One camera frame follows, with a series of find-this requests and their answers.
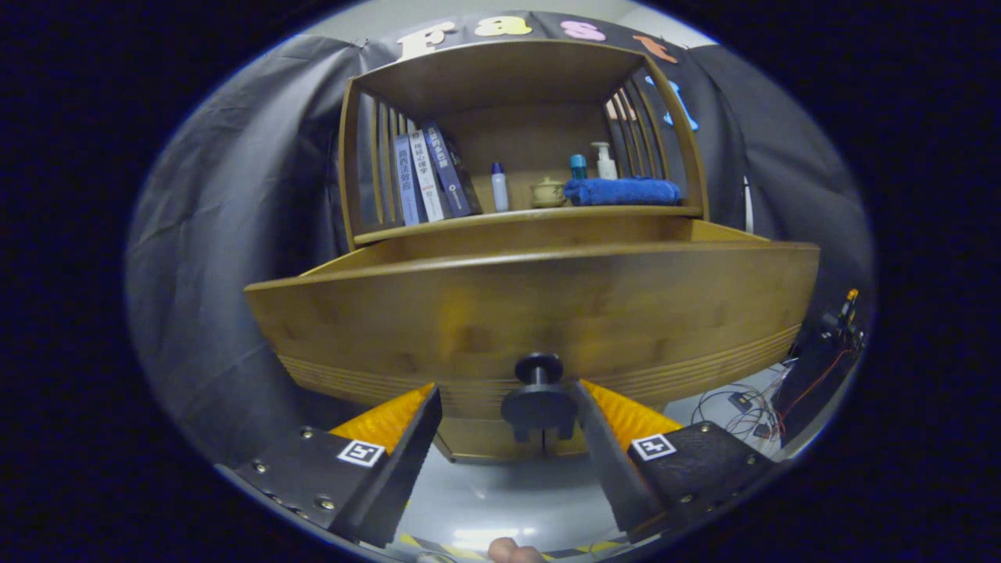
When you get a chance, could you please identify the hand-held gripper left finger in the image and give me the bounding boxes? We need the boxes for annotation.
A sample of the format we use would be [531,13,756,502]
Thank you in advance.
[215,383,443,548]

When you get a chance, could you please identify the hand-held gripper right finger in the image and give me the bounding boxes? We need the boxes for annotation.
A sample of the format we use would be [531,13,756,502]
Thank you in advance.
[575,379,775,544]

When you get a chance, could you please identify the wooden countertop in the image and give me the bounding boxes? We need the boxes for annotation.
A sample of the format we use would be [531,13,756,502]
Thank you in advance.
[353,188,702,246]

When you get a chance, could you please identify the wooden cabinet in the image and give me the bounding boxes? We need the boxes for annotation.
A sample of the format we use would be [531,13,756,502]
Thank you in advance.
[338,39,711,462]

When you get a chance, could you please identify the folded blue towel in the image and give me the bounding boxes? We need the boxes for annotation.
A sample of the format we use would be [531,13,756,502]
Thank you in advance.
[563,177,683,207]

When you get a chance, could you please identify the light blue book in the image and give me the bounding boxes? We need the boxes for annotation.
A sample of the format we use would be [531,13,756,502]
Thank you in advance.
[393,134,427,226]

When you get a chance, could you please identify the black backdrop cloth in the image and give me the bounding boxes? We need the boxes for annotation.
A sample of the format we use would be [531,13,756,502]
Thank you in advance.
[125,12,875,470]

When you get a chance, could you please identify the white book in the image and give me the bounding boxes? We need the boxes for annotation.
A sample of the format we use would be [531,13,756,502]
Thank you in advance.
[409,129,453,222]

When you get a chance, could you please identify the white pump bottle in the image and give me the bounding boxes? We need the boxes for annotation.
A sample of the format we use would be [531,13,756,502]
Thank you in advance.
[590,142,619,181]

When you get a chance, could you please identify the dark blue book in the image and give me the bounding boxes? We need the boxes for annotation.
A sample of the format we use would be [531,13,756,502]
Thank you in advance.
[422,121,483,218]

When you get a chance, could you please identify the tangled floor cables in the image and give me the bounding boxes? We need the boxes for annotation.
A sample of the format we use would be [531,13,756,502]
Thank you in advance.
[692,368,791,439]

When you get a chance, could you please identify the black equipment with red cable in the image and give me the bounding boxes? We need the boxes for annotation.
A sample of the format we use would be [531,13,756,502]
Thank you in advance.
[778,289,867,446]

